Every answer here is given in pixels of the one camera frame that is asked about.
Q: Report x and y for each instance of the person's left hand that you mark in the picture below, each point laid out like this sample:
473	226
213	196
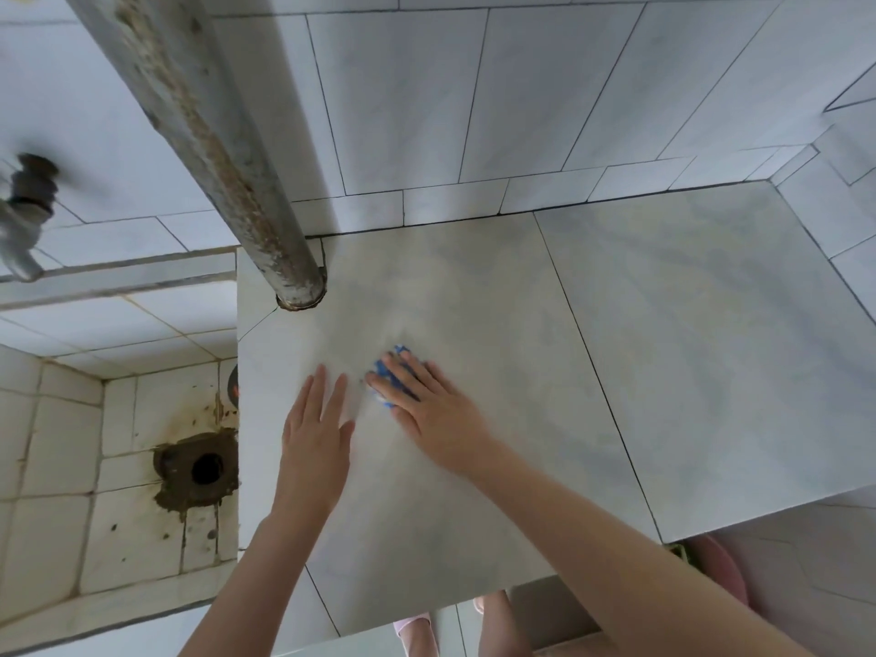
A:
311	451

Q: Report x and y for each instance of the person's right hand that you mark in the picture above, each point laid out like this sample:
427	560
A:
445	424

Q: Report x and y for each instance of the blue white wavy cloth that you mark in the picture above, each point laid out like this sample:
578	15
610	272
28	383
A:
383	396

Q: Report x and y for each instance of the person's right forearm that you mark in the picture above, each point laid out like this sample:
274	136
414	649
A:
629	581

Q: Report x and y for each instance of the person's left forearm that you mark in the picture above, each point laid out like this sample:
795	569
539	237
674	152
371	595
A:
253	588

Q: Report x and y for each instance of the person's left pink slipper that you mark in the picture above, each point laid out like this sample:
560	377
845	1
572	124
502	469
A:
412	624

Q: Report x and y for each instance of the person's right leg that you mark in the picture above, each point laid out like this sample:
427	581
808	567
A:
506	629

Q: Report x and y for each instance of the person's leg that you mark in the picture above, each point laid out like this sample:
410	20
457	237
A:
421	643
506	629

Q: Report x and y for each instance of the person's left leg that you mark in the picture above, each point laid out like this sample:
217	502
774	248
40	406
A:
421	643

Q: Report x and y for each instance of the black round drain stopper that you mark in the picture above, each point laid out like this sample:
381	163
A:
233	386

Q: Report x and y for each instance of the white tiled sink basin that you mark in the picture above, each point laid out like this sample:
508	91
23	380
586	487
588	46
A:
55	437

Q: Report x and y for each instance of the pink trash bin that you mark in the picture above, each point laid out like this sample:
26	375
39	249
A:
725	567

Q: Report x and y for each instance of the rusty grey metal pipe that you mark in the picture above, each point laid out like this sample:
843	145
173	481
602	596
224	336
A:
205	129

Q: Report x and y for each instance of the grey metal tap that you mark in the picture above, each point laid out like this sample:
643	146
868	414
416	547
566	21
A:
17	246

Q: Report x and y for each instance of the black tap knob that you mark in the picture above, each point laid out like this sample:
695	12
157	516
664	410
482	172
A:
34	184

